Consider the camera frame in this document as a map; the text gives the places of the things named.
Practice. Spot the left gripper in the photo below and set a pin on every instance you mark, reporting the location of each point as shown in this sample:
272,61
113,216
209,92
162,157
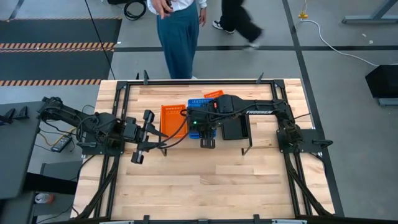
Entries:
132,130

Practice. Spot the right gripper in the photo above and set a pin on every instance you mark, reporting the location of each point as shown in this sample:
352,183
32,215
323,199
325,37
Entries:
203,121

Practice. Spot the blue plastic basket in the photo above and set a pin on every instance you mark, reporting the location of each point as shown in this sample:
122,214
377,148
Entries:
199,102

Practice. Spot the orange plastic basket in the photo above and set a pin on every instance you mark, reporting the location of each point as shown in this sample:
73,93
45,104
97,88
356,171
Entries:
214,94
171,121

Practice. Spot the black plastic basket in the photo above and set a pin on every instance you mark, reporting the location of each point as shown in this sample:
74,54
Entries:
233,130

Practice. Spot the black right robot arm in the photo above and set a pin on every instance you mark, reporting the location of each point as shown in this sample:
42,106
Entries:
258,110

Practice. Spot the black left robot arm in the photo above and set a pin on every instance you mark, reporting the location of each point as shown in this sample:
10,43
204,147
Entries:
68,113

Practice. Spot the person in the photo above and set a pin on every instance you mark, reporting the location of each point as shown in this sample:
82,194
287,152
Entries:
178,40
239,21

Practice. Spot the black power adapter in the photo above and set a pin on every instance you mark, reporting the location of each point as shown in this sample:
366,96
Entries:
61,143

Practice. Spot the grey metal edge bar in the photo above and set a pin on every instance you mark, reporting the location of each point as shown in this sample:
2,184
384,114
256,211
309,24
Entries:
289,221
116,222

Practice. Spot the grey cabinet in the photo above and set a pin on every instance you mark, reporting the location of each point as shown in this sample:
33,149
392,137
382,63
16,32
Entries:
62,168

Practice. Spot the black hazard-striped floor mat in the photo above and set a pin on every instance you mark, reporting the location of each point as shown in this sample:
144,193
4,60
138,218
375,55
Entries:
56,65

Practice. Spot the drink can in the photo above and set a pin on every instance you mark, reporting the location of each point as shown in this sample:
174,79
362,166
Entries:
43,198

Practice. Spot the black desk stand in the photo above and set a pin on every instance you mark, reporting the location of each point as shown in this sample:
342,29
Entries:
21,112
9,115

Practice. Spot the dark grey desk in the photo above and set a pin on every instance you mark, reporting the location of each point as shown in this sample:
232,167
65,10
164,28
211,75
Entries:
15,155

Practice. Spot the black equipment base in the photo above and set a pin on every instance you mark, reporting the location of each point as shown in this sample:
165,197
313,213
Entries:
115,1

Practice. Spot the black box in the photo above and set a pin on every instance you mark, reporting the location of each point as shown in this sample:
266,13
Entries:
384,81

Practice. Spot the grey box base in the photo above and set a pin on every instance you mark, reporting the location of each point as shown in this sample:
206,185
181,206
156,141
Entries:
388,102

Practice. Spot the grey metal table foot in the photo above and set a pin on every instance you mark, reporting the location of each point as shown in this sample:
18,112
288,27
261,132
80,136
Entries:
370,19

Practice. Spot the wooden shelf with black frame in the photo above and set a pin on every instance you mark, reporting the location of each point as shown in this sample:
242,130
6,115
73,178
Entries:
230,144

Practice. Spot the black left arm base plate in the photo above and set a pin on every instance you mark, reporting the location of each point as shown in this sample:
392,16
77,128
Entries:
102,152

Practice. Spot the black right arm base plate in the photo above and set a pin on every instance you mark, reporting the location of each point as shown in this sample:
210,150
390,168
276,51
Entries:
306,149

